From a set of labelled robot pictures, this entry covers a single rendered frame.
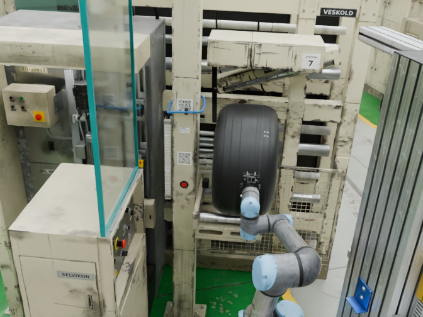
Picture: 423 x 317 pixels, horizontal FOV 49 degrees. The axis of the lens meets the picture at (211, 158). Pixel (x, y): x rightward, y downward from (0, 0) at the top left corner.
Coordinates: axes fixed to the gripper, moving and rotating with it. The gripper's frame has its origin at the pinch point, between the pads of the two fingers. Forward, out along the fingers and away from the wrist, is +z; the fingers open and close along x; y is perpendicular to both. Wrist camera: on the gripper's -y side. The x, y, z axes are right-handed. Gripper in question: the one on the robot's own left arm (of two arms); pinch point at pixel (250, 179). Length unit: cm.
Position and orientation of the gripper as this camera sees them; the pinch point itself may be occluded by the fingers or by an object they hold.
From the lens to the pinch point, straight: 222.2
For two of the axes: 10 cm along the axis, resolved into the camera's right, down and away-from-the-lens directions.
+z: 0.8, -3.6, 9.3
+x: -10.0, -0.8, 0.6
